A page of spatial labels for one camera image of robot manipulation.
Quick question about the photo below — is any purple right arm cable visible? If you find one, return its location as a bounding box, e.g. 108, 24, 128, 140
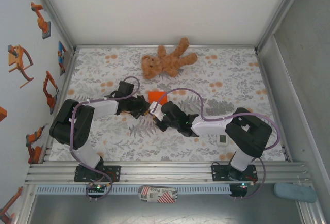
154, 87, 281, 201

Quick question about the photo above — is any white digital timer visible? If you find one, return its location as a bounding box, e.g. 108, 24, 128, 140
216, 135, 229, 147

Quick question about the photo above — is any blue and orange machine sticker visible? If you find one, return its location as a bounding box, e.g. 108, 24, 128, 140
57, 40, 69, 76

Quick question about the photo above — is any blue-grey cloth pad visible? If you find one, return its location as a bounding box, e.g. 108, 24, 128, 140
273, 182, 317, 203

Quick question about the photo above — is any aluminium profile frame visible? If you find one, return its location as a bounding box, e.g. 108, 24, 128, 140
24, 0, 330, 224

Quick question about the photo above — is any floral patterned tablecloth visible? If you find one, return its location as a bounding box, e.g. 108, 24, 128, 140
48, 47, 287, 162

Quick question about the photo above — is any brown teddy bear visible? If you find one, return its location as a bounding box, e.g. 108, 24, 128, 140
141, 37, 199, 80

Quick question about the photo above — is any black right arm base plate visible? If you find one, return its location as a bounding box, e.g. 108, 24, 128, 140
211, 164, 258, 182

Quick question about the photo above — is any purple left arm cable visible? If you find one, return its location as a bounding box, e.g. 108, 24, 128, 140
70, 76, 141, 202

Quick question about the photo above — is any orange square paper sheet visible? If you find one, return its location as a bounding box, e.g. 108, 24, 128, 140
148, 91, 169, 119

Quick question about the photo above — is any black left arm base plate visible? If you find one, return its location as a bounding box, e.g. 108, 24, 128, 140
74, 165, 122, 183

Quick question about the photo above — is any orange gripper claw sticker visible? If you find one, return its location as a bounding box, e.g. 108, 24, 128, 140
7, 44, 35, 89

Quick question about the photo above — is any white slotted cable duct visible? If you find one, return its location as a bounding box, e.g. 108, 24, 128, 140
36, 184, 232, 194

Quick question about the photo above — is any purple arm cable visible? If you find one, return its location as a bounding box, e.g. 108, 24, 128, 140
154, 87, 281, 201
70, 76, 141, 202

